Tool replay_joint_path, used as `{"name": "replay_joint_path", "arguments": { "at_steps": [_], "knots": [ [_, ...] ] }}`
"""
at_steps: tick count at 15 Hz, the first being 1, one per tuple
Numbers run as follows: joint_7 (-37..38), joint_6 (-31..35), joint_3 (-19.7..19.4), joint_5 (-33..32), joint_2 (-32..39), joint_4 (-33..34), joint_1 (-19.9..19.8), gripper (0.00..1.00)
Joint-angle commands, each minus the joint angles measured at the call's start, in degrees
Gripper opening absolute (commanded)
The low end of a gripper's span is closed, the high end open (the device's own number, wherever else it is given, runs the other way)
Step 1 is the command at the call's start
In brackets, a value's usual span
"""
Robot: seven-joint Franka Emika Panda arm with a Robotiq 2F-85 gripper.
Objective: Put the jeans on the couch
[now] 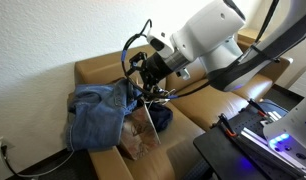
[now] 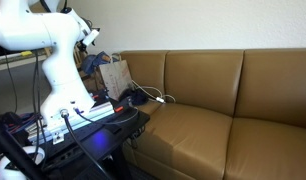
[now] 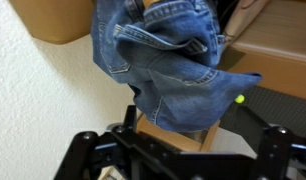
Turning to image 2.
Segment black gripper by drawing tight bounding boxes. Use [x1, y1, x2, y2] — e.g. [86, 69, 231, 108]
[76, 40, 91, 54]

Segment blue denim jeans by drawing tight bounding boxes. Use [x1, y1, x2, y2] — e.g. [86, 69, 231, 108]
[80, 50, 113, 76]

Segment tan leather couch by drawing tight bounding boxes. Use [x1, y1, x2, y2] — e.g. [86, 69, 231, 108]
[119, 48, 306, 180]

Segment brown printed paper bag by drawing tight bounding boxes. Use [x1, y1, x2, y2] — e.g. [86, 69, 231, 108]
[98, 59, 134, 101]

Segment black clamp with orange tip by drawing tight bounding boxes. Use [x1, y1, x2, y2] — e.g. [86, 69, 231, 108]
[113, 99, 134, 113]
[92, 88, 111, 102]

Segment grey desk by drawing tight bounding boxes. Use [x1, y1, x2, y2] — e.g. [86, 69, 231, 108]
[0, 49, 50, 73]

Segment dark navy cloth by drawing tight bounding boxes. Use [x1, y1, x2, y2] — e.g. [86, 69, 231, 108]
[121, 87, 149, 106]

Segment black robot table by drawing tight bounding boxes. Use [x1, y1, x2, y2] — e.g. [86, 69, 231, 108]
[26, 106, 151, 180]

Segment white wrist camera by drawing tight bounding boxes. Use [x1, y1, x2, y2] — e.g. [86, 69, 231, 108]
[81, 29, 101, 47]

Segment aluminium mounting rail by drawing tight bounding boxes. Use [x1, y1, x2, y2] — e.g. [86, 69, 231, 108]
[26, 99, 116, 145]

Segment white charging cable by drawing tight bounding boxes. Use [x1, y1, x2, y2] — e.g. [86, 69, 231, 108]
[131, 79, 177, 104]

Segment thin black hanging cable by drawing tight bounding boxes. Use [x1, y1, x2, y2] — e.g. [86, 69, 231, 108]
[4, 53, 19, 115]

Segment thick black base cable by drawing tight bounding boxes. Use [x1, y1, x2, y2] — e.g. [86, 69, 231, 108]
[59, 109, 112, 180]

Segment black camera stand pole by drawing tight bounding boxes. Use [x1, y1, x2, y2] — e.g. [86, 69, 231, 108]
[0, 116, 45, 180]

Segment white ring object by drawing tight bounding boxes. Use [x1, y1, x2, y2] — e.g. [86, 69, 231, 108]
[0, 145, 46, 180]

